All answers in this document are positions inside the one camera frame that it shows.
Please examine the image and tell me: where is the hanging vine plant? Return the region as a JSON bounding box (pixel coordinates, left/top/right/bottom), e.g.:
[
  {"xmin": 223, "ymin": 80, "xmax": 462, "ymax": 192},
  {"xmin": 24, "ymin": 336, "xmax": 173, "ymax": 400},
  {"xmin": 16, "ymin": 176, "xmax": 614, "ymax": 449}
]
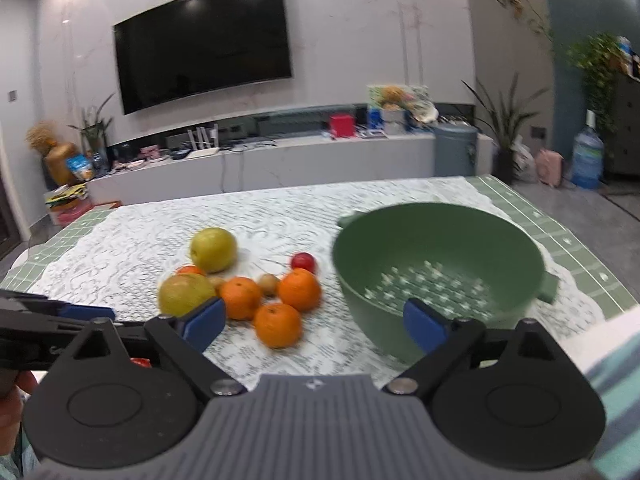
[{"xmin": 494, "ymin": 0, "xmax": 554, "ymax": 55}]

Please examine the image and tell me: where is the red cherry tomato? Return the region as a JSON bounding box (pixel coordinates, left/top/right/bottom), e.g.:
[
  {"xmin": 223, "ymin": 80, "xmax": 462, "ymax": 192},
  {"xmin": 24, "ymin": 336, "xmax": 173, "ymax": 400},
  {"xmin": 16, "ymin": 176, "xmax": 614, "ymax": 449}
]
[{"xmin": 290, "ymin": 252, "xmax": 317, "ymax": 273}]

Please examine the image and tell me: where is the grey trash bin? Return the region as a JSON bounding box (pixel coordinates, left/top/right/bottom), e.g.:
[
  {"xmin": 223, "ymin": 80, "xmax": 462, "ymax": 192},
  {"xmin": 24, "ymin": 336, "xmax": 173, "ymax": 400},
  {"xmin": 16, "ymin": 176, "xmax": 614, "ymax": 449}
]
[{"xmin": 433, "ymin": 122, "xmax": 478, "ymax": 177}]

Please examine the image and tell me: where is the person's hand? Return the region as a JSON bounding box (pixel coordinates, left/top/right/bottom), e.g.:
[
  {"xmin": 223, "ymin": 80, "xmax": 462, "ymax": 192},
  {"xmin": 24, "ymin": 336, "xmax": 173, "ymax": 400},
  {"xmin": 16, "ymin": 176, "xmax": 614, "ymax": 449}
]
[{"xmin": 0, "ymin": 372, "xmax": 38, "ymax": 456}]

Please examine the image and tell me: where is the orange mandarin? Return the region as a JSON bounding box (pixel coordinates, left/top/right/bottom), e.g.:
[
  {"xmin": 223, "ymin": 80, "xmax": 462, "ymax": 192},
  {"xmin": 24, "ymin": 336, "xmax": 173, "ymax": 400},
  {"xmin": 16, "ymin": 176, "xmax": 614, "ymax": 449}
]
[
  {"xmin": 219, "ymin": 276, "xmax": 262, "ymax": 321},
  {"xmin": 278, "ymin": 269, "xmax": 322, "ymax": 312},
  {"xmin": 253, "ymin": 304, "xmax": 303, "ymax": 349}
]

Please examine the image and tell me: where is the white plastic bag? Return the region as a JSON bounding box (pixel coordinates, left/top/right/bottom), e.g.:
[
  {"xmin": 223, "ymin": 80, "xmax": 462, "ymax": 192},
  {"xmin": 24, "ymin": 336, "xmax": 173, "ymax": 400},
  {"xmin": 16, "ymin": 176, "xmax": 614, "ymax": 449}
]
[{"xmin": 512, "ymin": 136, "xmax": 538, "ymax": 183}]

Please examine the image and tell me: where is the small brown kiwi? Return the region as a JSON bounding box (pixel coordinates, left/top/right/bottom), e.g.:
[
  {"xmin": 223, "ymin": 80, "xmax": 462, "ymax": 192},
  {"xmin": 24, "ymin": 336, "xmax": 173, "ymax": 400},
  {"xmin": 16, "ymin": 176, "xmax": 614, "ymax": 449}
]
[{"xmin": 257, "ymin": 273, "xmax": 280, "ymax": 298}]

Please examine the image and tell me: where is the pink small heater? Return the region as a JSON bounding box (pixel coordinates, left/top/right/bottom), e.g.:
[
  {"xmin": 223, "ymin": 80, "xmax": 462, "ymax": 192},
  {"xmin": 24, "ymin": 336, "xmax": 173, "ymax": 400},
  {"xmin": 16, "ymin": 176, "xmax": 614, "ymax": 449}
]
[{"xmin": 535, "ymin": 148, "xmax": 564, "ymax": 188}]

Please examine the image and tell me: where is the orange mandarin front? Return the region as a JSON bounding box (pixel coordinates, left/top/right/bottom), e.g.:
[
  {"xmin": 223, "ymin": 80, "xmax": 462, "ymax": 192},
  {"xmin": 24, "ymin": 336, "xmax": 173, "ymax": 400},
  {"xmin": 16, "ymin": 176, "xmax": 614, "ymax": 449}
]
[{"xmin": 253, "ymin": 304, "xmax": 303, "ymax": 349}]

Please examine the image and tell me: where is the teddy bear in cup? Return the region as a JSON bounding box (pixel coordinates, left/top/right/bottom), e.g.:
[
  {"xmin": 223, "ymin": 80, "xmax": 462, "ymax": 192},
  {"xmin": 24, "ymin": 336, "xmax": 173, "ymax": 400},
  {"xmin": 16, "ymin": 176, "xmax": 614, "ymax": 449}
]
[{"xmin": 380, "ymin": 86, "xmax": 406, "ymax": 136}]

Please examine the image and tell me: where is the green colander bowl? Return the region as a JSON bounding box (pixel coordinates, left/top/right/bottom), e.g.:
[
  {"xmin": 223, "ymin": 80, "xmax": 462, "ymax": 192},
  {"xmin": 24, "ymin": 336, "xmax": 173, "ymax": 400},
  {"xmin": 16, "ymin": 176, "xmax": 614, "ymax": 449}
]
[{"xmin": 332, "ymin": 203, "xmax": 559, "ymax": 364}]

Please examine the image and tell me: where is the potted long-leaf plant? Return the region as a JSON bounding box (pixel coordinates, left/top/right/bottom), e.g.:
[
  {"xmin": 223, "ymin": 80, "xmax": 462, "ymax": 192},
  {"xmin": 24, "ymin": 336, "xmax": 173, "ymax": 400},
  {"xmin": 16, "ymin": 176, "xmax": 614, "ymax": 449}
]
[{"xmin": 462, "ymin": 73, "xmax": 549, "ymax": 184}]

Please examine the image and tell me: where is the blue water jug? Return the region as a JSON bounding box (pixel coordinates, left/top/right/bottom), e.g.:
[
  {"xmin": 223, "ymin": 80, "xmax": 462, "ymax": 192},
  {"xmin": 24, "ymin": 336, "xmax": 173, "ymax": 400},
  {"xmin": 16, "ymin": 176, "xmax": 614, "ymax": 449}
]
[{"xmin": 570, "ymin": 110, "xmax": 604, "ymax": 190}]

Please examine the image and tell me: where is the dark grey cabinet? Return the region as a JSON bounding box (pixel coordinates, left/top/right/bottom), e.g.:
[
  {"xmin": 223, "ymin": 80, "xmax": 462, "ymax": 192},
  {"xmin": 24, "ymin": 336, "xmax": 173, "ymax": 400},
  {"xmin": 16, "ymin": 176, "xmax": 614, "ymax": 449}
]
[{"xmin": 610, "ymin": 74, "xmax": 640, "ymax": 179}]

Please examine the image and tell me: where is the white lace tablecloth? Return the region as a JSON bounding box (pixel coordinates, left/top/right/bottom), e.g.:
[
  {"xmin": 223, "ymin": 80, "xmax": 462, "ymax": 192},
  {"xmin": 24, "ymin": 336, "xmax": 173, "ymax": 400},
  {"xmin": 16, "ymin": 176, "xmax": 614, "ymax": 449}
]
[{"xmin": 34, "ymin": 177, "xmax": 604, "ymax": 385}]

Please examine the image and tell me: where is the golden vase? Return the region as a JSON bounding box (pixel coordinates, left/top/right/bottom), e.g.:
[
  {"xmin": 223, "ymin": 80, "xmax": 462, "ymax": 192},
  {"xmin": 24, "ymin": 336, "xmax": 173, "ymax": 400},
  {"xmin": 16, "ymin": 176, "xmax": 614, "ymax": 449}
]
[{"xmin": 44, "ymin": 141, "xmax": 79, "ymax": 186}]

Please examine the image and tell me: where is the white wifi router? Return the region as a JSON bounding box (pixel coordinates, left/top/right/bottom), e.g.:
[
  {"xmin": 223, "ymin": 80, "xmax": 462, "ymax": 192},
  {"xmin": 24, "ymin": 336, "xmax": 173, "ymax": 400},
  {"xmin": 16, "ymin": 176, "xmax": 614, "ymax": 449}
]
[{"xmin": 188, "ymin": 126, "xmax": 219, "ymax": 158}]

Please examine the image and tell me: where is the black wall television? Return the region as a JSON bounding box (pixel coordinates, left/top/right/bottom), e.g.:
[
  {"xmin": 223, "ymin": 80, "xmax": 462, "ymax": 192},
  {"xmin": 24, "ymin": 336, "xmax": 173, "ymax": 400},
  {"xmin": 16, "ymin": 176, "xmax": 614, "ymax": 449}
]
[{"xmin": 113, "ymin": 0, "xmax": 293, "ymax": 115}]

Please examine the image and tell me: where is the red box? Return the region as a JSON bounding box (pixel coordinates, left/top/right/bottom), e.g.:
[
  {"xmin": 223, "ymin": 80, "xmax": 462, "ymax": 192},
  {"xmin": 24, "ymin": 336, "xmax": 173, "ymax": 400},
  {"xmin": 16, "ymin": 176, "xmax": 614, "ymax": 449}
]
[{"xmin": 329, "ymin": 114, "xmax": 356, "ymax": 139}]

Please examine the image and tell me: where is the white tv console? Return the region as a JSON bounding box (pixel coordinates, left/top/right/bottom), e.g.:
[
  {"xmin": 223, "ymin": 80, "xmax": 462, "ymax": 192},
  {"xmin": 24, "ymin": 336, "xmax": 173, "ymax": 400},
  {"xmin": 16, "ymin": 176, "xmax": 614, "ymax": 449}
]
[{"xmin": 86, "ymin": 131, "xmax": 494, "ymax": 207}]

